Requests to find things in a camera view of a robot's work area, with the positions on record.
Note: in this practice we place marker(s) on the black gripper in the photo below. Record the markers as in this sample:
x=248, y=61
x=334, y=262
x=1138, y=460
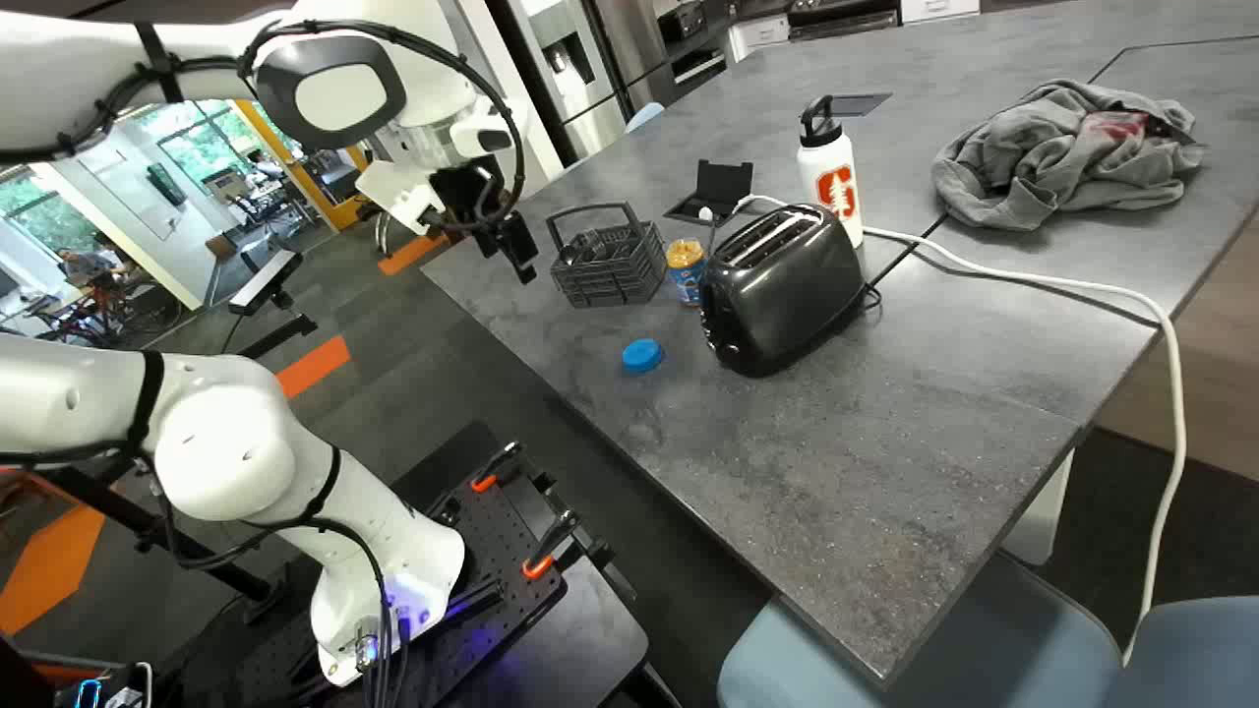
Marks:
x=464, y=196

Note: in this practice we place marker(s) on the black two-slot toaster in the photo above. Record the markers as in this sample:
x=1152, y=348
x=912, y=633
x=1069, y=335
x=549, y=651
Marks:
x=787, y=289

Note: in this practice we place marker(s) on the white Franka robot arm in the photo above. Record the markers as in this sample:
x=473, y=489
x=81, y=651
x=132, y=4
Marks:
x=221, y=445

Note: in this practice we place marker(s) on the gray plastic cutlery basket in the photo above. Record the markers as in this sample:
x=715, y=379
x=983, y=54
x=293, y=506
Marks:
x=609, y=269

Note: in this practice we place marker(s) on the blue round plastic lid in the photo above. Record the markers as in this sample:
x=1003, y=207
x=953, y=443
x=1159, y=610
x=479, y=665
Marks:
x=645, y=357

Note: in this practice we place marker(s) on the stainless steel refrigerator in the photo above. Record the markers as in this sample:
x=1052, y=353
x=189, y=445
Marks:
x=572, y=64

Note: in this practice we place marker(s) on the small black open box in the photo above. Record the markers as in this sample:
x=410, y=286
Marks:
x=717, y=181

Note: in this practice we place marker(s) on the white water bottle red logo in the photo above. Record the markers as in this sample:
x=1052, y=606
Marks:
x=832, y=180

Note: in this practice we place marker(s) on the crumpled gray cloth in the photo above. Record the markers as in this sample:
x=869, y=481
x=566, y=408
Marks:
x=1063, y=159

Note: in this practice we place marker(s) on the blue-gray upholstered chair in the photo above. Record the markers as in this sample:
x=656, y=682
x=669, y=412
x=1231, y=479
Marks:
x=1194, y=656
x=917, y=656

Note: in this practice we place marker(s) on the white table leg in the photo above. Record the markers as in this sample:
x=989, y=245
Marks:
x=1043, y=512

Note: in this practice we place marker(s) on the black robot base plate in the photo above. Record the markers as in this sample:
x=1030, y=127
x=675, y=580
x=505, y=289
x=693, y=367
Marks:
x=578, y=641

